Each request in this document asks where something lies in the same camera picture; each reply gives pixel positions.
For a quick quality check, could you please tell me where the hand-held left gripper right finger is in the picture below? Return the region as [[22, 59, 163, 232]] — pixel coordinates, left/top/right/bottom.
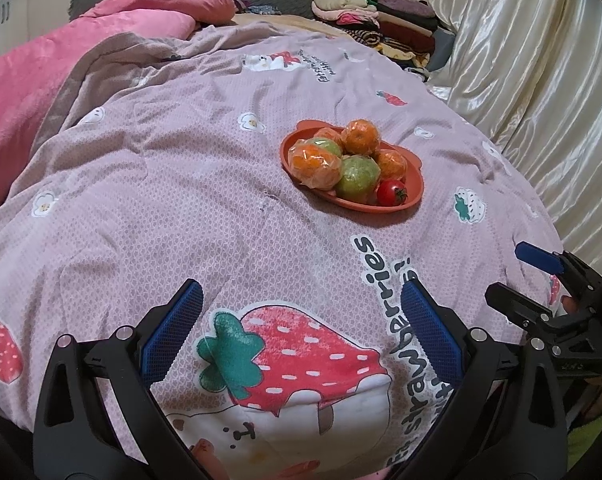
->
[[396, 278, 566, 480]]

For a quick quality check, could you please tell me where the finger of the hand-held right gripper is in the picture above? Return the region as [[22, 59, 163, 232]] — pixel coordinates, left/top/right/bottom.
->
[[515, 241, 602, 301], [485, 282, 555, 331]]

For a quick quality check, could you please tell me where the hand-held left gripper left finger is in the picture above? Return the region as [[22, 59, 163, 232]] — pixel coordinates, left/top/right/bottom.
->
[[33, 278, 209, 480]]

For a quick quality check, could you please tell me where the red tomato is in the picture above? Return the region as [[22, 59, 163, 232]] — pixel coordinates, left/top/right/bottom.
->
[[377, 180, 408, 207]]

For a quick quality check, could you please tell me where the orange plastic plate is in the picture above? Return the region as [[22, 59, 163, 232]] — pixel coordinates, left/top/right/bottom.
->
[[280, 119, 426, 212]]

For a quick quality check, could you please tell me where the plastic-wrapped green pear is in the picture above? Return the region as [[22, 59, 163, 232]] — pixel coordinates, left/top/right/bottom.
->
[[335, 155, 382, 200], [306, 137, 342, 157]]

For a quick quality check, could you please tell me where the plastic-wrapped orange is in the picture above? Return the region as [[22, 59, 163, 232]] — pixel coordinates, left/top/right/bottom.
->
[[313, 127, 346, 148], [375, 149, 409, 183], [342, 119, 382, 156], [287, 137, 342, 191]]

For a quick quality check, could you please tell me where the strawberry printed blanket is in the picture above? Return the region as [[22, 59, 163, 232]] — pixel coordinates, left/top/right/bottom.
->
[[0, 22, 566, 480]]

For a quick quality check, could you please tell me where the shiny cream curtain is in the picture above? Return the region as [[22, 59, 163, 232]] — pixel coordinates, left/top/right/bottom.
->
[[426, 0, 602, 281]]

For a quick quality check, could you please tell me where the pile of folded clothes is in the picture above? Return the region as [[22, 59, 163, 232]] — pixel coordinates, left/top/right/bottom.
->
[[311, 0, 439, 68]]

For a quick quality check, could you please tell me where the pink quilt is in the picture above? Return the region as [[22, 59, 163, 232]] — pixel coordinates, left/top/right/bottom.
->
[[0, 0, 236, 221]]

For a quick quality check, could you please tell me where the beige bed sheet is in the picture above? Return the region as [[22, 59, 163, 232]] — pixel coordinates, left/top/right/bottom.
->
[[228, 12, 352, 36]]

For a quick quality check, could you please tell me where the dark patterned cloth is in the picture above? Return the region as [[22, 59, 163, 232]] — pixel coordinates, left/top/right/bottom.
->
[[233, 0, 282, 16]]

